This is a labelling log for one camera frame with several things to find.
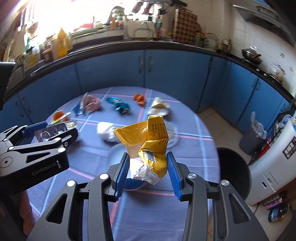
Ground silver pill blister pack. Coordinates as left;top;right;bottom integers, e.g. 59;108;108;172
34;120;77;142

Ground orange melon drink carton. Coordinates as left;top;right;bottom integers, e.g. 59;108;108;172
50;110;71;125

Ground pink wrapper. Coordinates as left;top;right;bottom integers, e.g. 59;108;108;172
83;94;101;112

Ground teal foil snack wrapper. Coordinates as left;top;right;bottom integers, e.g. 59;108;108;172
106;97;131;114

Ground yellow wrapper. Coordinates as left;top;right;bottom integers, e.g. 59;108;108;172
113;115;169;185

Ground white beige snack bag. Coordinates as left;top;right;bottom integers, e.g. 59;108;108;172
147;97;171;116

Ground black round trash bin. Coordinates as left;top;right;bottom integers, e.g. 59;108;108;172
217;147;251;200

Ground blue kitchen cabinets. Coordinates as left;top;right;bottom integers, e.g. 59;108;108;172
1;50;292;133

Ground small blue white carton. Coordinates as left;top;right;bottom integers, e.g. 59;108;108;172
72;92;88;116

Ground white crumpled tissue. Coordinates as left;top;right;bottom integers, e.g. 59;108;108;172
96;121;120;143

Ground blue plaid tablecloth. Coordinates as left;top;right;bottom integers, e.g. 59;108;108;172
28;87;220;240

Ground white appliance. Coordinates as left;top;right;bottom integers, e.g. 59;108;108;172
245;120;295;205

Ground grey bin with bag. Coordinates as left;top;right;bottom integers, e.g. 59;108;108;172
239;111;267;155

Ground black countertop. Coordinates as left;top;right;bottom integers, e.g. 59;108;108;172
3;41;294;103

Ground orange peel piece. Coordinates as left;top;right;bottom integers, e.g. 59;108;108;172
133;93;145;106

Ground yellow bottle on counter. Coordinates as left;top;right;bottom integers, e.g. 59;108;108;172
57;28;69;58

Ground sink faucet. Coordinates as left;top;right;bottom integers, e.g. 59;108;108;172
105;6;129;39

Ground white kettle pot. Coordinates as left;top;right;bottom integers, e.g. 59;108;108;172
269;63;285;82

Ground black wok with lid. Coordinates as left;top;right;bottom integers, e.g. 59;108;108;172
241;45;262;66

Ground checkered cutting board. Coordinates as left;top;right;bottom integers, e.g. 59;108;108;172
173;8;198;45

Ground glass teapot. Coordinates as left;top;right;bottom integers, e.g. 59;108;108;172
204;33;219;52

